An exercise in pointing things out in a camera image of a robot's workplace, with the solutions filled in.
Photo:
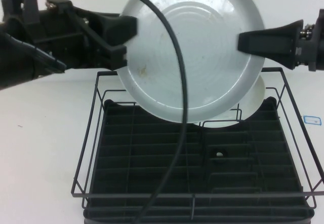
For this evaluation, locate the blue rectangular table sticker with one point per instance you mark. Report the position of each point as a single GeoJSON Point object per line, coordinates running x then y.
{"type": "Point", "coordinates": [312, 120]}

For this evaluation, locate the white plate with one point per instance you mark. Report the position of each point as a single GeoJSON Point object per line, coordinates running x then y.
{"type": "Point", "coordinates": [253, 102]}

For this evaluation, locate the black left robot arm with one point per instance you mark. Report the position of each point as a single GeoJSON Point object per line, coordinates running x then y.
{"type": "Point", "coordinates": [15, 64]}

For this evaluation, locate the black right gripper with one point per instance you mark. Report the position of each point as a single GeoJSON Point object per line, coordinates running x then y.
{"type": "Point", "coordinates": [314, 46]}

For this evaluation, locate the black plastic drip tray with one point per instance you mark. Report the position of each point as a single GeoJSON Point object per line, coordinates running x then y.
{"type": "Point", "coordinates": [126, 137]}

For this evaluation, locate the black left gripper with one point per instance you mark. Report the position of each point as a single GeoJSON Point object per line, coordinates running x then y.
{"type": "Point", "coordinates": [63, 31]}

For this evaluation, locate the grey plate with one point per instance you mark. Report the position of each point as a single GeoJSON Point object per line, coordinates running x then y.
{"type": "Point", "coordinates": [202, 56]}

